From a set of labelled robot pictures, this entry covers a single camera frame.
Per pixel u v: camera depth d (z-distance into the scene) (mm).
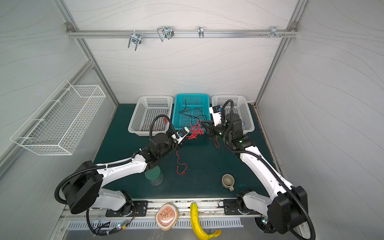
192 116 1116
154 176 737
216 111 640
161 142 613
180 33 805
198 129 748
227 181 818
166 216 688
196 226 647
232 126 559
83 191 420
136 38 798
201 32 779
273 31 767
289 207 384
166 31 756
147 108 1168
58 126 677
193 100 1188
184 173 828
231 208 733
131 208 665
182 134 662
